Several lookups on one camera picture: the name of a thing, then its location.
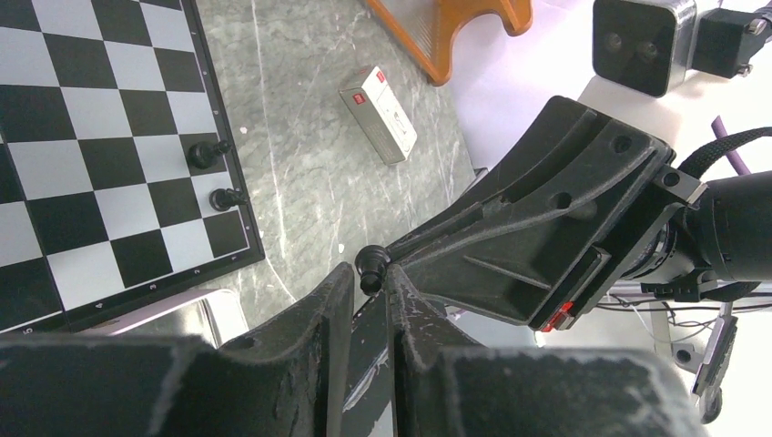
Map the orange wooden rack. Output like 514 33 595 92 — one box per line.
365 0 533 86

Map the black and white chessboard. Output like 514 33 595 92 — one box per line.
1 1 265 334

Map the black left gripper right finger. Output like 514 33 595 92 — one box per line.
385 265 706 436

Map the silver tin box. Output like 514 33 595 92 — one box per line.
82 289 249 348

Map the black chess pawn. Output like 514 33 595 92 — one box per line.
208 188 249 212
186 140 233 169
354 245 391 296

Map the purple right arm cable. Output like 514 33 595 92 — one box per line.
711 116 752 178

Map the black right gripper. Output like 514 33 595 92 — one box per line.
388 97 771 331

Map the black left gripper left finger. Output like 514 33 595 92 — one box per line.
1 262 355 436

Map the small white red box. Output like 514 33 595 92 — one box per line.
339 66 417 166

